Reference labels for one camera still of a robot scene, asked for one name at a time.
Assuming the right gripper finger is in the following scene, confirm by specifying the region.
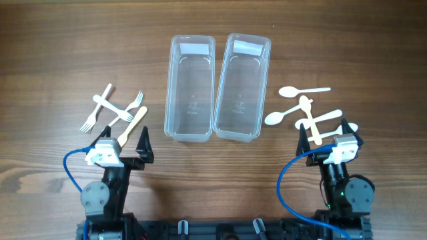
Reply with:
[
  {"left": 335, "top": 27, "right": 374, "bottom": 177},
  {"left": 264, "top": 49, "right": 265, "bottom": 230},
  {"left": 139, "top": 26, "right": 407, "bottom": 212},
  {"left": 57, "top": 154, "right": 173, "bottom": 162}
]
[
  {"left": 296, "top": 123, "right": 311, "bottom": 156},
  {"left": 341, "top": 118, "right": 364, "bottom": 146}
]

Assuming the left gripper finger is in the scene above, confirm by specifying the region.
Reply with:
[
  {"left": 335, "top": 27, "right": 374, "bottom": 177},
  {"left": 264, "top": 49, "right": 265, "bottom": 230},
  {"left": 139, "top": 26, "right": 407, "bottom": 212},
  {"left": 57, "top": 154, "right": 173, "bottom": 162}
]
[
  {"left": 89, "top": 125, "right": 111, "bottom": 147},
  {"left": 135, "top": 126, "right": 154, "bottom": 163}
]

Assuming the white spoon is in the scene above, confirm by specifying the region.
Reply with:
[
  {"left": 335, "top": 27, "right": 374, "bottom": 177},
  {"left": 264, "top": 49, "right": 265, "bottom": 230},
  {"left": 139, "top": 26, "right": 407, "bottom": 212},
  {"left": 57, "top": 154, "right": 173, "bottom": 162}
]
[
  {"left": 320, "top": 123, "right": 358, "bottom": 139},
  {"left": 278, "top": 86, "right": 331, "bottom": 98},
  {"left": 264, "top": 105, "right": 301, "bottom": 125}
]

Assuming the yellow plastic fork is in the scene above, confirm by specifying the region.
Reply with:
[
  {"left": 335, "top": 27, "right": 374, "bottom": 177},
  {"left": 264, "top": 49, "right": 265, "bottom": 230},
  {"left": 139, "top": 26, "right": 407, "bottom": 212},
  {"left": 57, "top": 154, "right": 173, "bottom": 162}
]
[{"left": 117, "top": 106, "right": 148, "bottom": 147}]

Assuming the white plastic fork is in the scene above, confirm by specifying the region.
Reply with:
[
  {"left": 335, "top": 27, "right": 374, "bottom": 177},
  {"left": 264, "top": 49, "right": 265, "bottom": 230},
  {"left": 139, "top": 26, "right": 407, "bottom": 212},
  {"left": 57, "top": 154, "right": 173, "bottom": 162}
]
[
  {"left": 80, "top": 83, "right": 112, "bottom": 133},
  {"left": 108, "top": 91, "right": 143, "bottom": 127}
]

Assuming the pale blue plastic fork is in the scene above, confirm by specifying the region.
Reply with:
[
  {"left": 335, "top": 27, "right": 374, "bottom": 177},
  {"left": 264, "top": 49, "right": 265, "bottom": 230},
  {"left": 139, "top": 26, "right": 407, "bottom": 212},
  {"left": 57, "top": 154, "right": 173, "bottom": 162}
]
[{"left": 93, "top": 95, "right": 133, "bottom": 122}]

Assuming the cream spoon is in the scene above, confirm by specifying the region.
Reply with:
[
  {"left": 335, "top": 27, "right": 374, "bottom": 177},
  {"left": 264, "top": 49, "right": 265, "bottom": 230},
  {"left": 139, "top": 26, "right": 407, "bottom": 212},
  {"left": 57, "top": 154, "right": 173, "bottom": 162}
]
[{"left": 294, "top": 109, "right": 343, "bottom": 129}]

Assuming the yellow plastic spoon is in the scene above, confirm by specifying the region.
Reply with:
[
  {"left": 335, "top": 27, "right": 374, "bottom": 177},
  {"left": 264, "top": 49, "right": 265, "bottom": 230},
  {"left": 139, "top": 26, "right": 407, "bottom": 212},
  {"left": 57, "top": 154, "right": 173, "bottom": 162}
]
[{"left": 299, "top": 95, "right": 323, "bottom": 146}]

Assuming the white spoon top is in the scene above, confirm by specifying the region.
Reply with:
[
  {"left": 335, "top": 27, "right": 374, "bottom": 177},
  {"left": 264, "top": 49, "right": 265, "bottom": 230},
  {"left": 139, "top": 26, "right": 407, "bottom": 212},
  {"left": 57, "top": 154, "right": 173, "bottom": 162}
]
[{"left": 278, "top": 86, "right": 331, "bottom": 98}]

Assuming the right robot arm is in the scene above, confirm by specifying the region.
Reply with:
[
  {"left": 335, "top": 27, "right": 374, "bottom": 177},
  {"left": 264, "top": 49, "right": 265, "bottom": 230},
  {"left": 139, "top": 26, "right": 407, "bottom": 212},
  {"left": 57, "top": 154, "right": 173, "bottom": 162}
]
[{"left": 306, "top": 119, "right": 375, "bottom": 239}]

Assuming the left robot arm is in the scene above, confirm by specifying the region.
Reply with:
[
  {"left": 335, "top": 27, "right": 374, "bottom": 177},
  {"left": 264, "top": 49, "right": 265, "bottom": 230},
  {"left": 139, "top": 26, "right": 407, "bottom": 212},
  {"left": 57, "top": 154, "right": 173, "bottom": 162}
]
[{"left": 75, "top": 127, "right": 154, "bottom": 240}]

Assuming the right clear plastic container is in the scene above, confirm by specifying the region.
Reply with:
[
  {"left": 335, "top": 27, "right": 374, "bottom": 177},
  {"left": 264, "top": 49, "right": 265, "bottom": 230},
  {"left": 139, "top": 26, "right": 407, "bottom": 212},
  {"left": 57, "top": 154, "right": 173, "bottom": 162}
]
[{"left": 213, "top": 33, "right": 272, "bottom": 142}]

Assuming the clear plastic container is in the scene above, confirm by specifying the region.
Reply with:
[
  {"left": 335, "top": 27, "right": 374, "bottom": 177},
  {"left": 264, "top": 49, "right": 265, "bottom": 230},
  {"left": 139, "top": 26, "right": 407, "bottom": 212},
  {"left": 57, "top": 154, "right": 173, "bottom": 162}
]
[
  {"left": 164, "top": 35, "right": 216, "bottom": 142},
  {"left": 213, "top": 33, "right": 272, "bottom": 142}
]

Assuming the left clear plastic container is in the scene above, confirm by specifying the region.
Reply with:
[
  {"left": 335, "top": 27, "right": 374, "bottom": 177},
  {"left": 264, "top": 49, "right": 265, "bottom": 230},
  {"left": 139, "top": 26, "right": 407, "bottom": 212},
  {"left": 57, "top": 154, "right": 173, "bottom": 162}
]
[{"left": 164, "top": 35, "right": 216, "bottom": 142}]

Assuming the left blue cable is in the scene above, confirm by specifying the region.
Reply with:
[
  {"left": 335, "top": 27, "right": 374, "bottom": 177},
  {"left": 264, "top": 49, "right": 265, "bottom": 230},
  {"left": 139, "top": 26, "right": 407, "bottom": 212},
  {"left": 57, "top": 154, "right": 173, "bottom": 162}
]
[{"left": 62, "top": 146, "right": 97, "bottom": 240}]

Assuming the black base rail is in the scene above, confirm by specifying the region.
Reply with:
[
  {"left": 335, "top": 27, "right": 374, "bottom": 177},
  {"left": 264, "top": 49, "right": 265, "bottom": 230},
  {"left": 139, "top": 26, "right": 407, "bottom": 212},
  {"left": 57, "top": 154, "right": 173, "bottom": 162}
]
[{"left": 75, "top": 218, "right": 373, "bottom": 240}]

